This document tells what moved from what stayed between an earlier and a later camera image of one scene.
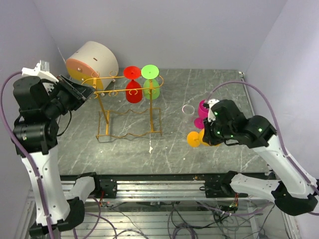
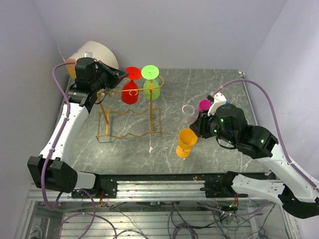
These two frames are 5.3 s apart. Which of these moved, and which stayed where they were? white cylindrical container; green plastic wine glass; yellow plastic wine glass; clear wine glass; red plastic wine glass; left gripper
Moved: left gripper; yellow plastic wine glass; red plastic wine glass
Stayed: white cylindrical container; clear wine glass; green plastic wine glass
